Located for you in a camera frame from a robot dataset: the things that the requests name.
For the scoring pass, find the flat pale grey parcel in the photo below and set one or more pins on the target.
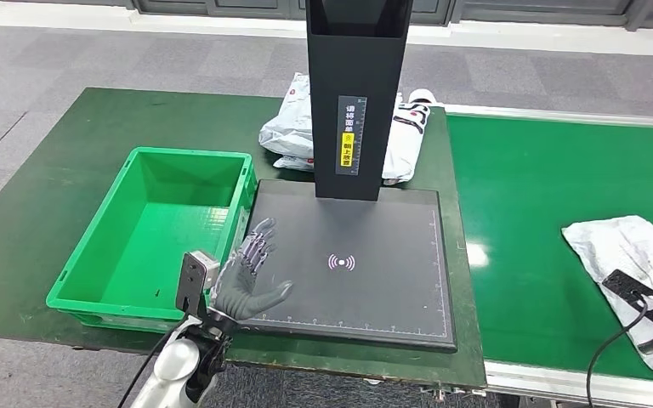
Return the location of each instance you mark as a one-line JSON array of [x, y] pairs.
[[295, 163]]

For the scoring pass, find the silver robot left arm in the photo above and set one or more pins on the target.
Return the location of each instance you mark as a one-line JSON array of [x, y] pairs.
[[171, 360]]

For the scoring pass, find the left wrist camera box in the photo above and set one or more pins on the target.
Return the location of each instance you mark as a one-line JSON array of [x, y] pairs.
[[194, 279]]

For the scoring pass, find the black scanner machine column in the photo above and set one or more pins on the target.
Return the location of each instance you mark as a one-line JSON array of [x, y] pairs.
[[354, 62]]

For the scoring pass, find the green plastic crate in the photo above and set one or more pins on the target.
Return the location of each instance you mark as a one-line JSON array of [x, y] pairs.
[[152, 248]]

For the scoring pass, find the white cylindrical roll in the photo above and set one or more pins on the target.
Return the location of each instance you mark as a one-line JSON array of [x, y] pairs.
[[422, 96]]

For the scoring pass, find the white parcel bold black letters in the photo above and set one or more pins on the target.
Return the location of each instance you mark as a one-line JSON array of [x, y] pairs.
[[408, 146]]

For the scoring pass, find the green conveyor belt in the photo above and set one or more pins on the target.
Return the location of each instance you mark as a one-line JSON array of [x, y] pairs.
[[529, 225]]

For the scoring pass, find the grey-white parcel small red dot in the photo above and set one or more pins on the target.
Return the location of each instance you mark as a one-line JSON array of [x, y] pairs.
[[290, 126]]

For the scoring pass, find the black scanner machine platform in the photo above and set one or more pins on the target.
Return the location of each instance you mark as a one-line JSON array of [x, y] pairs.
[[371, 293]]

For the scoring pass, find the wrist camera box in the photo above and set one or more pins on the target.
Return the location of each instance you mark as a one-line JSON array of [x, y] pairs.
[[194, 279], [636, 295]]

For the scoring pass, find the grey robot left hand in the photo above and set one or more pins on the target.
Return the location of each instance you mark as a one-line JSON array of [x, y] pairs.
[[236, 293]]

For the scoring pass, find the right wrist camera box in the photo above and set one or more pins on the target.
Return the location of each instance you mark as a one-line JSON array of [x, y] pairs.
[[636, 295]]

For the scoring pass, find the plain grey-white poly mailer parcel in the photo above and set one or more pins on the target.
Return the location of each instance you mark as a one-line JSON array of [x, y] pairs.
[[608, 248]]

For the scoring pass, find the aluminium conveyor frame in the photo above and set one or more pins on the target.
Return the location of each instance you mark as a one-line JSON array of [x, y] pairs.
[[529, 378]]

